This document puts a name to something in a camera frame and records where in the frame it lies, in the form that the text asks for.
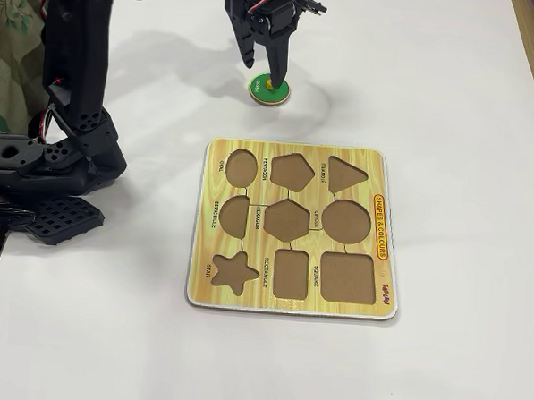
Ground light wooden edge strip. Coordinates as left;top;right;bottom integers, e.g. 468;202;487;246
502;0;534;155

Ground black table clamp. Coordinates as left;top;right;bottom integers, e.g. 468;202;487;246
0;203;38;232

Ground red black base servo wires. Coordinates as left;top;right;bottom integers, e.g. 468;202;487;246
26;106;61;144

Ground black robot base grid foot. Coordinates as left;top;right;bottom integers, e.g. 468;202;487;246
0;132;110;250

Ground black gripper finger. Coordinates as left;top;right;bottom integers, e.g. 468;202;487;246
222;16;260;71
253;28;291;90

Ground black square wrist camera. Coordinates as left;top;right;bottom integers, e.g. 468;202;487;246
296;0;328;17

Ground green round piece yellow pin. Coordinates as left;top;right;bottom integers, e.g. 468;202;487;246
247;71;292;108

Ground wooden shapes puzzle board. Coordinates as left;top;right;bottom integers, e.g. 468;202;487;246
183;135;409;324

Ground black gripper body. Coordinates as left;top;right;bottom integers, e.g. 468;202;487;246
220;0;304;45

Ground floral green cloth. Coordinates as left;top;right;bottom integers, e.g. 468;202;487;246
0;0;50;138

